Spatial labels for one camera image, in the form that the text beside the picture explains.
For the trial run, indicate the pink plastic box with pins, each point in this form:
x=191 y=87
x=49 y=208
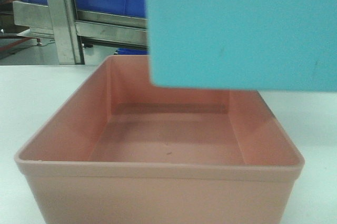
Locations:
x=122 y=150

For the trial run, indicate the light blue plastic box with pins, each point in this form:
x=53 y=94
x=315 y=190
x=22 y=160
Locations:
x=243 y=44

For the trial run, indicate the dark blue crate lower shelf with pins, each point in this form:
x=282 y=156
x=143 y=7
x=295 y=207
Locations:
x=127 y=51

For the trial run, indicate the stainless steel shelf frame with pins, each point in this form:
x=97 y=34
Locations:
x=72 y=28

